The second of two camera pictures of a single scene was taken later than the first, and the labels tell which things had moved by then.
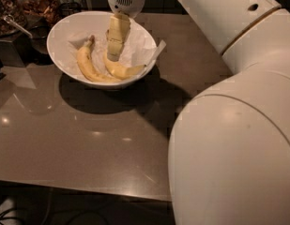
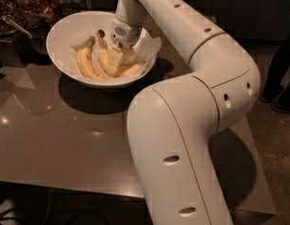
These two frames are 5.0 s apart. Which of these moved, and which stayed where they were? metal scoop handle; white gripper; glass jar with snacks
Moved: white gripper
Stayed: metal scoop handle; glass jar with snacks
